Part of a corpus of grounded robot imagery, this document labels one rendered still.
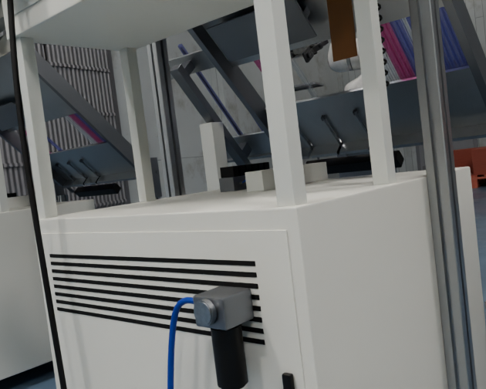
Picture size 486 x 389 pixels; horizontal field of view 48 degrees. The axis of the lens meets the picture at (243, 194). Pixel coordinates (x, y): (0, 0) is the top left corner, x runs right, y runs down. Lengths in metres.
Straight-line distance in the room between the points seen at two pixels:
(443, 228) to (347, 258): 0.31
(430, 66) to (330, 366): 0.56
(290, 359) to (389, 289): 0.23
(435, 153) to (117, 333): 0.67
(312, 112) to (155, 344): 0.96
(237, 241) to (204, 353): 0.20
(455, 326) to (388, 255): 0.25
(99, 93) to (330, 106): 4.33
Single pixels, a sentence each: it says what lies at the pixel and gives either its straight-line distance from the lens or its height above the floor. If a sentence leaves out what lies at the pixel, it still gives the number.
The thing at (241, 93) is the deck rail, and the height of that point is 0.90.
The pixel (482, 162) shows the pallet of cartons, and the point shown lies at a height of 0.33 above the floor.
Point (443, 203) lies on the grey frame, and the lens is 1.06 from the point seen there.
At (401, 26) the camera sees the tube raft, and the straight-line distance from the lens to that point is 1.43.
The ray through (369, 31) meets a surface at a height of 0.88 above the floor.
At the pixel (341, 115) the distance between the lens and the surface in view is 1.67.
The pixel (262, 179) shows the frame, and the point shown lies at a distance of 1.19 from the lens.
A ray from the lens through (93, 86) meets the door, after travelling 5.76.
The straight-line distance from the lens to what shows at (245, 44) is 1.55.
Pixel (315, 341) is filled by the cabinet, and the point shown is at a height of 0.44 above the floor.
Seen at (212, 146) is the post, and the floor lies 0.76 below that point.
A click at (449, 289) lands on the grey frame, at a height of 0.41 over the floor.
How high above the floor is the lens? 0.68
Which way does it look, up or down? 3 degrees down
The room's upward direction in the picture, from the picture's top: 7 degrees counter-clockwise
